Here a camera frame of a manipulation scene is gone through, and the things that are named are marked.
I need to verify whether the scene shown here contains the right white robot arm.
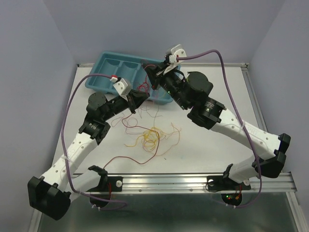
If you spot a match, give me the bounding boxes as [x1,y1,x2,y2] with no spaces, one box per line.
[142,63,291,189]

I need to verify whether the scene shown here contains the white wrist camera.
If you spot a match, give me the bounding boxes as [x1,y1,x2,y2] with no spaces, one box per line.
[163,44,187,75]
[113,77,132,99]

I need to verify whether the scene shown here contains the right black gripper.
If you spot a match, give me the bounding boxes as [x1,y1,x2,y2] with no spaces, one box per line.
[142,60,191,111]

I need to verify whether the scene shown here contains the bright red wire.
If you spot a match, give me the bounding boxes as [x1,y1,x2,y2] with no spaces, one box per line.
[136,58,160,95]

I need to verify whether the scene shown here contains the teal compartment tray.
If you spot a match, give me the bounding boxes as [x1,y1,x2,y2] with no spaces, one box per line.
[90,51,173,105]

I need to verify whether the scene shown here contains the red yellow wire bundle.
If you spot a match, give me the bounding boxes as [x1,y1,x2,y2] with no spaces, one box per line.
[104,103,182,168]

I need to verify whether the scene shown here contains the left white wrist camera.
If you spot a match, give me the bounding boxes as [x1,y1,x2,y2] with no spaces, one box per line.
[113,77,132,99]

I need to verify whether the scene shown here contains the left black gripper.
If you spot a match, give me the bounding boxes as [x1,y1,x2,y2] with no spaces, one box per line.
[102,88,150,121]

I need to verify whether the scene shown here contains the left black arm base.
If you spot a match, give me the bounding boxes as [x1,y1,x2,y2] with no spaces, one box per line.
[78,165,123,210]

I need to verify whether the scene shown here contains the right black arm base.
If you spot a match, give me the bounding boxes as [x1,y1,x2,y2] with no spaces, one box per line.
[205,175,252,208]

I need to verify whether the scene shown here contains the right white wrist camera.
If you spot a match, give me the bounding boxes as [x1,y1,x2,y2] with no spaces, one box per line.
[163,44,187,75]

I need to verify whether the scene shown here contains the aluminium mounting rail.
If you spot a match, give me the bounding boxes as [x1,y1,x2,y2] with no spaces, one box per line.
[72,172,297,194]

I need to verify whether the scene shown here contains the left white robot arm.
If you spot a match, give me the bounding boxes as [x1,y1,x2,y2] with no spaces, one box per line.
[28,90,150,220]

